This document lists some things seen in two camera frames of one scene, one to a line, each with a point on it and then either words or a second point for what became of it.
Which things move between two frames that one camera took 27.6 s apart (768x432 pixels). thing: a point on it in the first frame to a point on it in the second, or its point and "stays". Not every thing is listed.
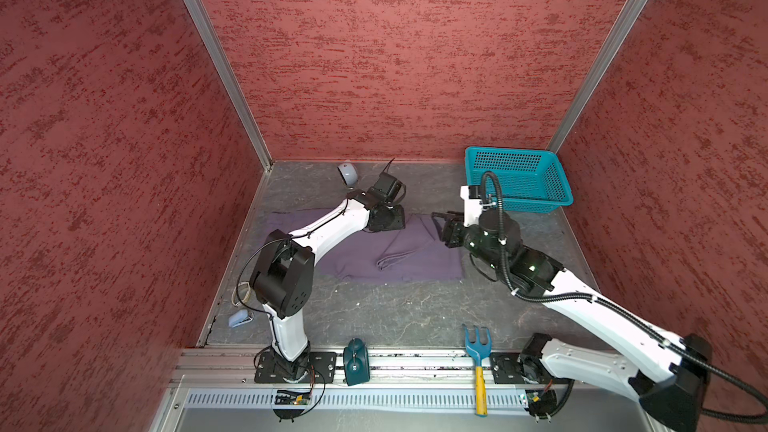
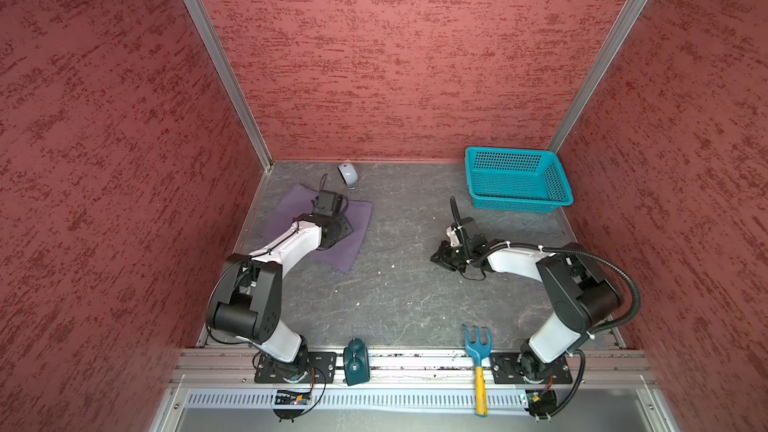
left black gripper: [399, 222] to [347, 229]
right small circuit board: [542, 403] stays
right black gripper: [455, 227] to [442, 258]
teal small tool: [356, 362] stays
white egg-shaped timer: [349, 173] stays
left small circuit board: [289, 397] stays
